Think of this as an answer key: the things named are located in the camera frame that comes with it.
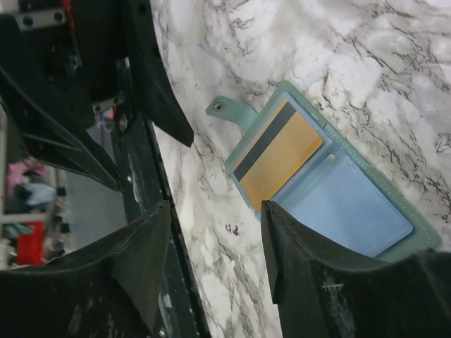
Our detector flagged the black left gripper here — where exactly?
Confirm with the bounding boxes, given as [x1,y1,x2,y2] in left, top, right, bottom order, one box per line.
[1,1,194,191]

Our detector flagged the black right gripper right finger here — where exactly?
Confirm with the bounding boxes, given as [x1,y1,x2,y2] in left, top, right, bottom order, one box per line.
[261,201,450,337]

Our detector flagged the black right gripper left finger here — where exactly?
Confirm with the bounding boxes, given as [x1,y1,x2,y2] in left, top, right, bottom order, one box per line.
[0,199,173,338]

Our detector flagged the light green card holder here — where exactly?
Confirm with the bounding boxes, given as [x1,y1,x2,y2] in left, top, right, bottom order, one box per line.
[206,81,440,262]

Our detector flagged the gold magnetic stripe card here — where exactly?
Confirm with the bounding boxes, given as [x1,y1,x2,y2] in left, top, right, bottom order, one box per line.
[232,98,323,211]

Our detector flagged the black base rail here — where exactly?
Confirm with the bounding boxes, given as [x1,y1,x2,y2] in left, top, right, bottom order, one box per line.
[111,61,211,337]

